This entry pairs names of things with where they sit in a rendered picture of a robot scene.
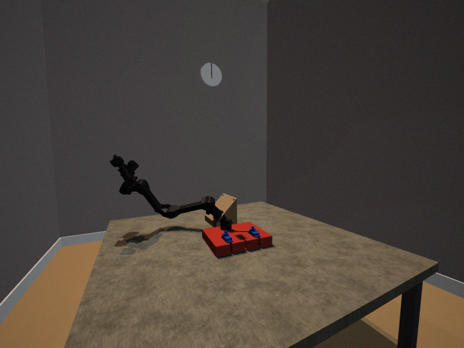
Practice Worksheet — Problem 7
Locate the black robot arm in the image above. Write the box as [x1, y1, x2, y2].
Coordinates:
[119, 160, 223, 220]

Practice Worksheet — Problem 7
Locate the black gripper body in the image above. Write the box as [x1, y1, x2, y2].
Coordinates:
[110, 156, 135, 177]

